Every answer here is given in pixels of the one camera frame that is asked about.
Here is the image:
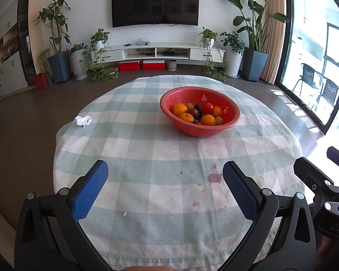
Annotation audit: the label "trailing pothos in white pot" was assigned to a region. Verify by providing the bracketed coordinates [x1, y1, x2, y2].
[83, 28, 119, 83]

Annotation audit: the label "plant in white ribbed pot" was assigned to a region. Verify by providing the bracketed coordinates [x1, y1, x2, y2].
[69, 44, 89, 80]

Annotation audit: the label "tall tree in blue pot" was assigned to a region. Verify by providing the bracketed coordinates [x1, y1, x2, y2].
[32, 0, 72, 84]

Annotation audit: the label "person's left hand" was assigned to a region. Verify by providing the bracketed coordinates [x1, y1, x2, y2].
[121, 265, 173, 271]

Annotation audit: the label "black wall television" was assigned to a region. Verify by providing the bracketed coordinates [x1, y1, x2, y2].
[111, 0, 200, 28]

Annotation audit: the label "large-leaf plant in blue pot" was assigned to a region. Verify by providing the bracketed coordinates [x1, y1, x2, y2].
[218, 0, 290, 82]

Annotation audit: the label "trailing vine plant on cabinet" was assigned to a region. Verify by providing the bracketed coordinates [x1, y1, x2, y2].
[198, 27, 227, 81]

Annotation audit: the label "plant in tall white pot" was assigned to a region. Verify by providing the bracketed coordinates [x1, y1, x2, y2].
[220, 31, 245, 78]

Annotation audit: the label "person's right forearm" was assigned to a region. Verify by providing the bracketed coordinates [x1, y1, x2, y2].
[316, 236, 339, 271]

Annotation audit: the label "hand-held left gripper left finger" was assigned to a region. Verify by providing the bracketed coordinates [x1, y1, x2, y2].
[14, 159, 115, 271]

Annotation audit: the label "white wall cupboards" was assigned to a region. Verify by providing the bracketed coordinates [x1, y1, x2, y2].
[0, 1, 29, 99]

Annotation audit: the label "red plastic colander bowl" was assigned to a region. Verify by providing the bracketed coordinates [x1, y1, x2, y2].
[160, 87, 240, 138]

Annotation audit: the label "dark glass cabinet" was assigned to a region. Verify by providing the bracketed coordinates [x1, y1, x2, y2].
[17, 0, 36, 86]

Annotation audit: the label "green white checked tablecloth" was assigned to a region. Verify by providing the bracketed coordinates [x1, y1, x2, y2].
[53, 75, 308, 269]

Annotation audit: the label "black balcony chair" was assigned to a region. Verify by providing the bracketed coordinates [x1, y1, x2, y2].
[315, 78, 339, 110]
[292, 63, 325, 96]

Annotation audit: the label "crumpled white tissue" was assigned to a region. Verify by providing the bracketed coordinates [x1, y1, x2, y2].
[75, 115, 92, 128]

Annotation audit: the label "red bin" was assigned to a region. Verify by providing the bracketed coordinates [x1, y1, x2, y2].
[34, 73, 49, 91]

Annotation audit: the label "red storage box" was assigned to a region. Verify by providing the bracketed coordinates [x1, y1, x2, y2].
[142, 59, 166, 70]
[119, 61, 141, 72]

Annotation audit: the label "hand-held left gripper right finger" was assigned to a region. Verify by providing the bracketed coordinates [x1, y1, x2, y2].
[219, 161, 317, 271]

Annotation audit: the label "beige curtain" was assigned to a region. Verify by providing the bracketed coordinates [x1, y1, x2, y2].
[261, 0, 286, 84]

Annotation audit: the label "white floating media cabinet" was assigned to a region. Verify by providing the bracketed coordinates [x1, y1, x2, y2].
[91, 43, 226, 63]

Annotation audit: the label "sliding glass door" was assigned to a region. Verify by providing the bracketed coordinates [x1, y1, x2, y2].
[274, 0, 339, 136]

